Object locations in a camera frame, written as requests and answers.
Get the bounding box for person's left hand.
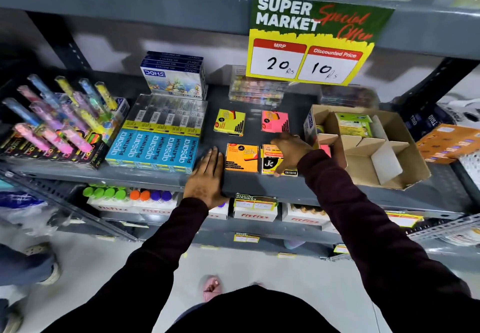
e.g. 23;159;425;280
183;146;230;210

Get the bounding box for person's right hand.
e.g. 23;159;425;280
270;132;314;178

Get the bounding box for multicoloured sticky note packet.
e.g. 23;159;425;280
260;144;299;177

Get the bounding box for person's left forearm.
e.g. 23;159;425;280
40;197;210;333

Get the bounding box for person's right forearm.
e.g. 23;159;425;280
297;149;480;333

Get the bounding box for orange sticky note packet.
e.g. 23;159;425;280
225;143;260;173

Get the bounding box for yellow sticky note packet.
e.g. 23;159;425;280
213;109;247;137

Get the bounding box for white box with purple bottle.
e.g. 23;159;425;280
207;202;230;220

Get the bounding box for pink sticky note packet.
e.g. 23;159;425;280
261;110;290;134

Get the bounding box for row of blue pencil boxes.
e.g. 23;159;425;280
105;128;200;174

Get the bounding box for white box with orange bottles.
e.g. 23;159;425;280
128;190;180;216

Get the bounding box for white box with brown bottles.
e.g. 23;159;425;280
281;203;331;227

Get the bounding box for white box with red print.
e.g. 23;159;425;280
232;206;279;223

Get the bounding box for row of silver pencil boxes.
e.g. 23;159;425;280
122;94;208;137

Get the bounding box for stack of clear pen cases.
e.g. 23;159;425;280
228;65;290;108

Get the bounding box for green sticky note packet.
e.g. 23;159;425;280
334;112;374;138

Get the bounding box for white box with green bottles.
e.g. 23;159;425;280
82;185;137;213

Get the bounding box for stack of blue crayon boxes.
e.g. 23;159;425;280
140;50;208;100

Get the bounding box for dark clear plastic case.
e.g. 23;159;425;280
319;83;380;109

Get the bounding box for brown cardboard divider box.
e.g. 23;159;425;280
303;104;432;190

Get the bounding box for person's pink shoe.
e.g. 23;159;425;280
201;275;223;303

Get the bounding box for green and yellow offer sign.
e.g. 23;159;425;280
245;0;395;86

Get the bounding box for person's black garment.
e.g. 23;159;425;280
165;285;340;333

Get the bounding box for display of pastel highlighter pens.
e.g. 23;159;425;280
0;74;130;170

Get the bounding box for stack of dark blue boxes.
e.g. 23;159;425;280
404;104;456;142

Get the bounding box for grey metal shelf rack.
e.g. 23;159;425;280
0;0;480;262

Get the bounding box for orange cardboard box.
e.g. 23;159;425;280
415;123;480;165

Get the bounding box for blue and clear plastic bag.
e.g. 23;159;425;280
0;190;61;238

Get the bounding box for white wire mesh basket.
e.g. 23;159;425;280
458;149;480;191

